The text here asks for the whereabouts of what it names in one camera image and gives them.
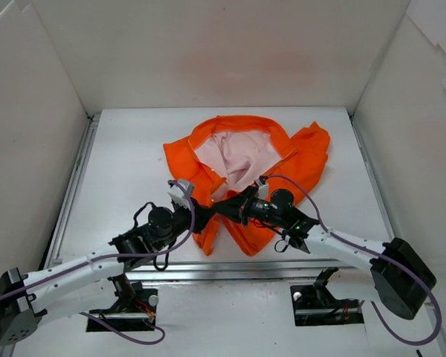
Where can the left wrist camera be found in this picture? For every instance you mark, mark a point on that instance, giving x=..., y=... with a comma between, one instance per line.
x=180, y=192

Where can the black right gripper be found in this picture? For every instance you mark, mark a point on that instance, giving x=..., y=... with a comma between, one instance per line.
x=241, y=209

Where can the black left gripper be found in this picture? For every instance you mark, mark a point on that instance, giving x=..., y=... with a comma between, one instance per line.
x=195, y=218

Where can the aluminium table frame rail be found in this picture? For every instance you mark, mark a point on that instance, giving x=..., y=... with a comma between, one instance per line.
x=122, y=167

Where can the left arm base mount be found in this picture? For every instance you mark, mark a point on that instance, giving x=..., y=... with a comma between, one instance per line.
x=134, y=310

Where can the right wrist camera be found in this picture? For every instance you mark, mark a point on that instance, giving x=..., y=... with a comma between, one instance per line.
x=262, y=187

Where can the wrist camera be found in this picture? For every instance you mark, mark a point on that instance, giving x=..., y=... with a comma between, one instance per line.
x=262, y=187
x=180, y=192

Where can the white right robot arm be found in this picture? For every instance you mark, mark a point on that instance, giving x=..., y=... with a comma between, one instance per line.
x=401, y=279

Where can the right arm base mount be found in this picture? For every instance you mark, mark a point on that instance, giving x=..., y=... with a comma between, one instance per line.
x=314, y=305

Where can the orange jacket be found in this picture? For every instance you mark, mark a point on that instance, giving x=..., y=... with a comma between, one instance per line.
x=225, y=154

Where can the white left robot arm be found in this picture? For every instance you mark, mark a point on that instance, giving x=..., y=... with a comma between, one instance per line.
x=96, y=280

